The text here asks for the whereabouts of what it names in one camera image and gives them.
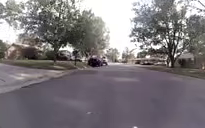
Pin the pale concrete driveway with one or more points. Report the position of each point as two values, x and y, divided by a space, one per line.
10 78

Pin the low house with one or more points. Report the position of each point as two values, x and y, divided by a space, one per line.
189 60
150 61

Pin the grey asphalt road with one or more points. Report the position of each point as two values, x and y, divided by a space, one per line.
116 96

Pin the grass strip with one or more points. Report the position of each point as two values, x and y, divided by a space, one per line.
40 63
190 72

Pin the small tree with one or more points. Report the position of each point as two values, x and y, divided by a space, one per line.
113 54
126 55

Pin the brown house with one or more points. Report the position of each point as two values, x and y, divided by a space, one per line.
17 51

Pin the vehicle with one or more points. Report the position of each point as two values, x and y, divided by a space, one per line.
105 61

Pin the large leafy tree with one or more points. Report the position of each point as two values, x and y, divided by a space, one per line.
171 36
53 23

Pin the dark car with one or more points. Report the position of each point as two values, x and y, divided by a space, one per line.
94 61

